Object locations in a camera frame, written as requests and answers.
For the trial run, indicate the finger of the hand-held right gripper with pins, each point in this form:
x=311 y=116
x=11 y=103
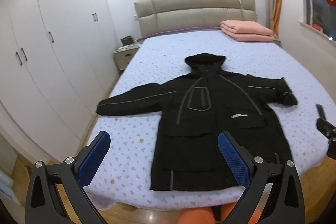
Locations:
x=326 y=128
x=321 y=111

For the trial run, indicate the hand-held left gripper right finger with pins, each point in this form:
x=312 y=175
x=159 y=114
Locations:
x=233 y=158

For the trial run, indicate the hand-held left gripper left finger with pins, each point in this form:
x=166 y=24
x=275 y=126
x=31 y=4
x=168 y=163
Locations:
x=95 y=158

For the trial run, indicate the black hooded coat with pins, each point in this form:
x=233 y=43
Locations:
x=204 y=121

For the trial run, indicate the person's orange pants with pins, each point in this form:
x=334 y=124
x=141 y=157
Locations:
x=199 y=216

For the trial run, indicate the small red box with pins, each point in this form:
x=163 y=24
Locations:
x=317 y=27

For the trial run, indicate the beige nightstand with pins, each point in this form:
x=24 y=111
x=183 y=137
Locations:
x=123 y=57

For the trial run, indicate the bed with lilac patterned sheet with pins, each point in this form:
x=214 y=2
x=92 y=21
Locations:
x=147 y=66

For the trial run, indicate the folded pink blanket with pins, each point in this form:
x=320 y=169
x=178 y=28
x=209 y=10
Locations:
x=245 y=29

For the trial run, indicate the white wardrobe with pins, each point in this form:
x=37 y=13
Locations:
x=52 y=29

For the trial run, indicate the beige padded headboard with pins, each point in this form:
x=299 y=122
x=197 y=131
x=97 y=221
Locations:
x=194 y=11

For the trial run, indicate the small picture frame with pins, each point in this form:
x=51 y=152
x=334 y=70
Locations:
x=127 y=40

